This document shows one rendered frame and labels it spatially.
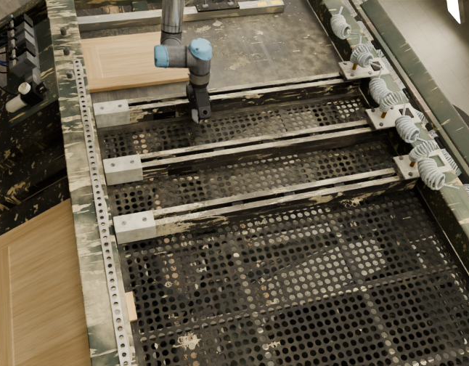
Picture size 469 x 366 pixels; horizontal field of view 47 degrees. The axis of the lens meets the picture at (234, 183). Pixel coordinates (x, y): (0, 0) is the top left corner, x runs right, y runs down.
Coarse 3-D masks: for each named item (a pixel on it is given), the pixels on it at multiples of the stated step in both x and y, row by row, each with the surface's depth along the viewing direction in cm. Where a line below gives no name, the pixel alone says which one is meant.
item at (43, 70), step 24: (24, 24) 217; (48, 24) 229; (0, 48) 223; (24, 48) 209; (48, 48) 221; (0, 72) 211; (24, 72) 210; (48, 72) 214; (24, 96) 201; (48, 96) 207
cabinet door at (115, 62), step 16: (160, 32) 238; (96, 48) 228; (112, 48) 229; (128, 48) 230; (144, 48) 231; (96, 64) 222; (112, 64) 223; (128, 64) 224; (144, 64) 225; (96, 80) 216; (112, 80) 217; (128, 80) 218; (144, 80) 218; (160, 80) 219; (176, 80) 221
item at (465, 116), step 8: (368, 104) 282; (416, 104) 270; (464, 112) 258; (344, 120) 284; (352, 120) 282; (464, 120) 256; (432, 128) 261; (392, 144) 265; (368, 152) 269; (376, 152) 267; (448, 152) 252; (368, 160) 266; (464, 176) 244; (416, 184) 251; (392, 192) 254; (336, 208) 263; (400, 208) 250; (408, 208) 248; (360, 216) 256; (408, 224) 245; (416, 224) 243; (424, 224) 242
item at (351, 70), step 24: (360, 48) 210; (360, 72) 220; (384, 72) 221; (168, 96) 207; (216, 96) 209; (240, 96) 211; (264, 96) 214; (288, 96) 218; (312, 96) 222; (96, 120) 199; (120, 120) 203; (144, 120) 206
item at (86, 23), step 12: (264, 0) 256; (276, 0) 257; (132, 12) 241; (144, 12) 242; (156, 12) 242; (192, 12) 245; (204, 12) 246; (216, 12) 248; (228, 12) 250; (240, 12) 252; (252, 12) 253; (264, 12) 255; (84, 24) 234; (96, 24) 235; (108, 24) 237; (120, 24) 239; (132, 24) 240; (144, 24) 242
